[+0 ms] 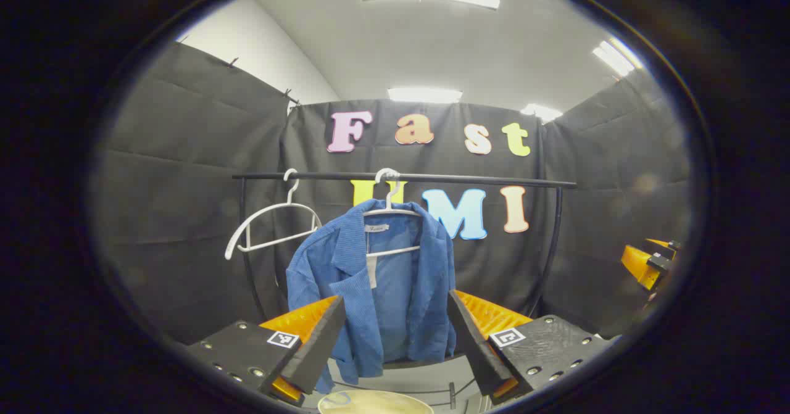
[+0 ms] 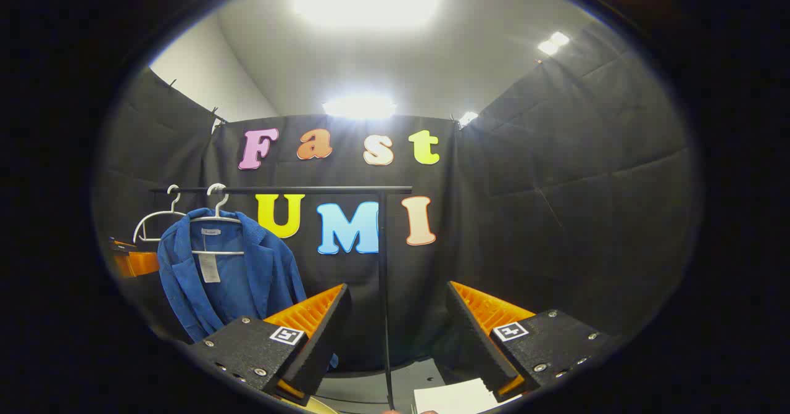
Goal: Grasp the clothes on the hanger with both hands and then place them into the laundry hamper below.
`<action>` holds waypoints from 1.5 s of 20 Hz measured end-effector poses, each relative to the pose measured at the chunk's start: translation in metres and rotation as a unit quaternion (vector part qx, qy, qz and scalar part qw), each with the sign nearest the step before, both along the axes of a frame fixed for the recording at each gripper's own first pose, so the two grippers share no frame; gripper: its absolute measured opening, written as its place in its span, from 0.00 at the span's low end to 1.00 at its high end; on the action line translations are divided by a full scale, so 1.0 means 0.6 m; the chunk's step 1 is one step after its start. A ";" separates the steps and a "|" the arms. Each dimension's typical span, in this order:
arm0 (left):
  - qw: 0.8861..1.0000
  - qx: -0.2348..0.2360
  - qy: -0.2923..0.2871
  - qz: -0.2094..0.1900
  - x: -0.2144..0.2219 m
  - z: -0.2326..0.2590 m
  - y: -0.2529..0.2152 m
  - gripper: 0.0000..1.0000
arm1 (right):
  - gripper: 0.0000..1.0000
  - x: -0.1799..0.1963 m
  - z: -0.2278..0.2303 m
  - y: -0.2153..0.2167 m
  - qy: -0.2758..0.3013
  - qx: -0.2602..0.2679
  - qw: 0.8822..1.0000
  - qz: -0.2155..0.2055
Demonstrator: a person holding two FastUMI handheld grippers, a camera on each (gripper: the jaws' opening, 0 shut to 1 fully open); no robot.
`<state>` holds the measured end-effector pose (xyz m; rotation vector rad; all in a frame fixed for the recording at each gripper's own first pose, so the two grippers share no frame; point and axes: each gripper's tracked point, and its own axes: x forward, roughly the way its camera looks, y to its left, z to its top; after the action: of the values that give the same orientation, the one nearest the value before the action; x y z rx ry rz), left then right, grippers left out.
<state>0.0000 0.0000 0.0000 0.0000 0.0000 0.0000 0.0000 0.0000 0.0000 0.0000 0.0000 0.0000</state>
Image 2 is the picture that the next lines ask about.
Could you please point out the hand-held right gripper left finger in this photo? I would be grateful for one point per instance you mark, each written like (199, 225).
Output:
(321, 346)

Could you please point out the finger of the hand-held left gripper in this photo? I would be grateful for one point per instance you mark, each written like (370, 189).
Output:
(139, 263)

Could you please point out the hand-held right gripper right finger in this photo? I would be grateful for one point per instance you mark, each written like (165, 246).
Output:
(475, 346)

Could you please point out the white clothes hanger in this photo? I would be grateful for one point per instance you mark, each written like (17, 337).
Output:
(174, 204)
(219, 207)

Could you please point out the white empty clothes hanger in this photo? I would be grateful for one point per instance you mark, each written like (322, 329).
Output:
(174, 204)

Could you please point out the black clothes rack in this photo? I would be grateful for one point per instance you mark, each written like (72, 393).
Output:
(308, 189)

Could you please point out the white paper sheet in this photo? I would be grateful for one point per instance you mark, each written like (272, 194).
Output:
(457, 398)

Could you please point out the black backdrop cloth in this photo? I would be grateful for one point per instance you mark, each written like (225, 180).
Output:
(555, 216)

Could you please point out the small ceiling light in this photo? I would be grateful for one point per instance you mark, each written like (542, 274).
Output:
(547, 48)
(560, 38)
(468, 118)

